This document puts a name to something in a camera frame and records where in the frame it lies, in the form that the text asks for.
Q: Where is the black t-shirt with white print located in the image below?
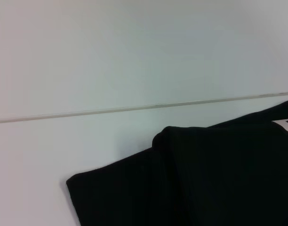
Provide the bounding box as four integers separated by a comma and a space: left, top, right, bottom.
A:
66, 99, 288, 226

